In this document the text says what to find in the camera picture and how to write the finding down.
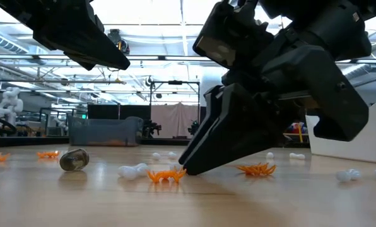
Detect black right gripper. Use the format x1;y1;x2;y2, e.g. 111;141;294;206
183;45;369;176

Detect beige curtain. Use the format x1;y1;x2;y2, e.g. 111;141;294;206
150;103;200;139

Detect black ceiling cable reel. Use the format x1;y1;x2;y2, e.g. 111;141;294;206
107;28;131;55

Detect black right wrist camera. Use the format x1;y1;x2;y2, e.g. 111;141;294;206
192;1;274;69

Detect black curved hose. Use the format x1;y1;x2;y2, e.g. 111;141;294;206
0;115;18;135

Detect dark brown round decoration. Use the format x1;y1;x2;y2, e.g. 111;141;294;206
59;148;90;172

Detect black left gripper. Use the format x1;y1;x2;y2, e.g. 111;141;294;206
0;0;131;71

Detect dark grey plastic bin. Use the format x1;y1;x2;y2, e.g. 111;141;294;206
67;115;144;148

